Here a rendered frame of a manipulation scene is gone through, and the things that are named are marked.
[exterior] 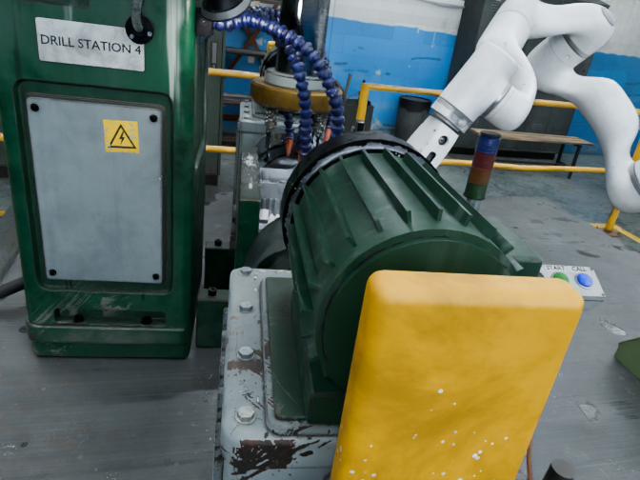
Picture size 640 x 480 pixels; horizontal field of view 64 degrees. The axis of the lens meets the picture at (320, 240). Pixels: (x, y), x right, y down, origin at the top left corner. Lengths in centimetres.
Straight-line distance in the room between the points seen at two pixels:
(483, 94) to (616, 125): 48
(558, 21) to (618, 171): 39
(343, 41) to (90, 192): 546
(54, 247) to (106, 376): 26
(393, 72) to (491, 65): 548
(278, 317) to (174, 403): 48
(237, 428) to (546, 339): 25
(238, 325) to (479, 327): 32
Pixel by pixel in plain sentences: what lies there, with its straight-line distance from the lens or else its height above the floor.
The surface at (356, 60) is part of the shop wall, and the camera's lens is 632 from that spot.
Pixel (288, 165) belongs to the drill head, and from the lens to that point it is 129.
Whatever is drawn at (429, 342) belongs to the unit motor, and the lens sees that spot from 30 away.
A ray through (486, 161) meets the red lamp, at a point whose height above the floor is 114.
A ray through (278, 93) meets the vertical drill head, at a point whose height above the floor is 133.
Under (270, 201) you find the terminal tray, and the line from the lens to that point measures 105.
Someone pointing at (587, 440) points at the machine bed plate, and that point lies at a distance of 115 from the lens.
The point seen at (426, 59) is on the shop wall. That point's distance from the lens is 663.
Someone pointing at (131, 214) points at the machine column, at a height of 112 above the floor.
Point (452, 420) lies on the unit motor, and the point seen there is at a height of 126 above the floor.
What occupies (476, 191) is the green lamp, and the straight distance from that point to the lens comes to 153.
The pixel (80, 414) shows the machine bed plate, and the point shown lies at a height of 80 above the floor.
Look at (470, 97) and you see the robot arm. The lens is 102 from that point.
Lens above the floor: 148
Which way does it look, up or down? 25 degrees down
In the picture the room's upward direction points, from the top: 8 degrees clockwise
